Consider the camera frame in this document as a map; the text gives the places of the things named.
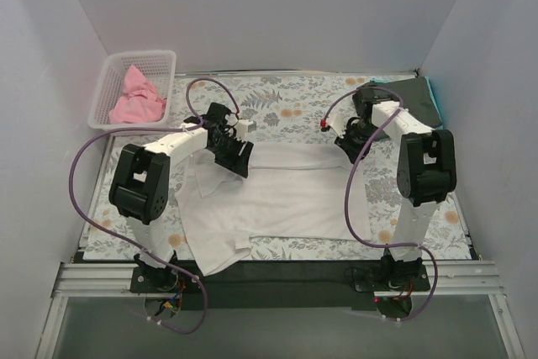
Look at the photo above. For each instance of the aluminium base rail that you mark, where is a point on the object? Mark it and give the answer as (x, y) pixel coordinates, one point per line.
(284, 284)

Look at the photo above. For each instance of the floral table mat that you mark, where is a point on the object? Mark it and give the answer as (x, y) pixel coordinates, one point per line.
(288, 109)

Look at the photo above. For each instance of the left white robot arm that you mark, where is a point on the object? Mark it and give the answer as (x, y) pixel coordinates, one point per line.
(140, 186)

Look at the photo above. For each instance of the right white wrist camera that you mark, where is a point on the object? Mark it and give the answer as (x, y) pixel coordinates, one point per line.
(334, 122)

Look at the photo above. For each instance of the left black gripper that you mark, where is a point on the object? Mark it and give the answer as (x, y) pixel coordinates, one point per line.
(234, 156)

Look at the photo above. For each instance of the white t shirt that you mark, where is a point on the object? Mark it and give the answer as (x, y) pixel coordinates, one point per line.
(292, 191)

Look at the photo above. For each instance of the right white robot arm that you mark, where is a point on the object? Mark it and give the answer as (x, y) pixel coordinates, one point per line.
(426, 173)

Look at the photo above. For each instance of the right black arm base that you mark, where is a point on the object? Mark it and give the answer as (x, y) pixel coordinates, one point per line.
(374, 276)

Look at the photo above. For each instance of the pink t shirt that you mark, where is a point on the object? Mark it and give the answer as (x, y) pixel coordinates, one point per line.
(140, 102)

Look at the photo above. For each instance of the white plastic basket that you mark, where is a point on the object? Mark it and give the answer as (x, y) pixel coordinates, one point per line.
(158, 66)

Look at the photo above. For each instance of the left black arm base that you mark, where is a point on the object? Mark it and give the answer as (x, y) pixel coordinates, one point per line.
(148, 279)

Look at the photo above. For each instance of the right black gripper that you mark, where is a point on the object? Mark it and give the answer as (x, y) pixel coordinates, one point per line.
(350, 149)

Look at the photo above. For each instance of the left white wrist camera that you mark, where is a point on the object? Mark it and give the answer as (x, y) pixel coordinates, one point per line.
(243, 127)

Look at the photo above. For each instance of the dark green folded t shirt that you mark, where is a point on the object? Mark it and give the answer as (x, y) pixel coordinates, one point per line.
(368, 93)

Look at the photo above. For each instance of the teal folded t shirt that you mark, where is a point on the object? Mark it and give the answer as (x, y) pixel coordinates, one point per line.
(433, 94)

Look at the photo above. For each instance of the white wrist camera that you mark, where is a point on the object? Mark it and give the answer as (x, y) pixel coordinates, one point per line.
(243, 127)
(334, 122)

